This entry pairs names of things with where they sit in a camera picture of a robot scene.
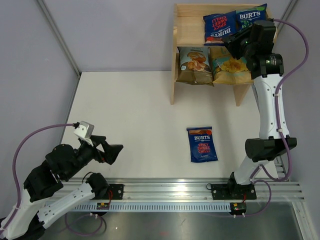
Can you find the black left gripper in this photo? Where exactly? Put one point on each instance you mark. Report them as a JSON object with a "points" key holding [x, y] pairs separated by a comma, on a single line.
{"points": [[111, 151]]}

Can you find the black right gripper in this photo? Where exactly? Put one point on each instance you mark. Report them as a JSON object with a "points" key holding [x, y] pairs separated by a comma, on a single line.
{"points": [[232, 41]]}

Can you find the blue upside-down Burts chilli bag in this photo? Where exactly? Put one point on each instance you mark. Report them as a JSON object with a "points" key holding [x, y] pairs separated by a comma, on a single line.
{"points": [[219, 25]]}

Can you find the blue sea salt vinegar bag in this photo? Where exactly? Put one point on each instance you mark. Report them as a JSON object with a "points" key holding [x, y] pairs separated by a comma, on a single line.
{"points": [[245, 18]]}

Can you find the large kettle cooked chips bag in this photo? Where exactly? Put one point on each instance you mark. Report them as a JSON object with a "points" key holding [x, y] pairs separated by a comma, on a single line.
{"points": [[228, 70]]}

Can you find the olive light-blue chips bag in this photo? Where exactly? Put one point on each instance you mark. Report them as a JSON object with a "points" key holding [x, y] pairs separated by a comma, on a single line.
{"points": [[194, 66]]}

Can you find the blue spicy sweet chilli bag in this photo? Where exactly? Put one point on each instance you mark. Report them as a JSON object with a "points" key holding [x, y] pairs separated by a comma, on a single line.
{"points": [[201, 143]]}

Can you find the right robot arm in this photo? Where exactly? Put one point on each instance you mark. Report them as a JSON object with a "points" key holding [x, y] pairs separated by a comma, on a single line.
{"points": [[255, 43]]}

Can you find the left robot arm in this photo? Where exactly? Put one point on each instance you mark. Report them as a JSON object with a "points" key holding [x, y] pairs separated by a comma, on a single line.
{"points": [[30, 217]]}

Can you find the wooden two-tier shelf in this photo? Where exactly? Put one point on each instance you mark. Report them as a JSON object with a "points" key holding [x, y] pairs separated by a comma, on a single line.
{"points": [[189, 30]]}

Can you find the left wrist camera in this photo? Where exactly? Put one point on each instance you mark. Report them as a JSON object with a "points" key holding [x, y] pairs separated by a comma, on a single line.
{"points": [[83, 130]]}

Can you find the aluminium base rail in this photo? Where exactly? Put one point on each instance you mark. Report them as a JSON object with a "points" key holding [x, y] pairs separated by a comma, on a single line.
{"points": [[175, 195]]}

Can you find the right aluminium frame post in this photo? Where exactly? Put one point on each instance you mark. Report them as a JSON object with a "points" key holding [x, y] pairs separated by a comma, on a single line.
{"points": [[289, 9]]}

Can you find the aluminium corner frame post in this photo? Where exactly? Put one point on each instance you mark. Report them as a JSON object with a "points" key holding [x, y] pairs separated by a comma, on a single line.
{"points": [[47, 15]]}

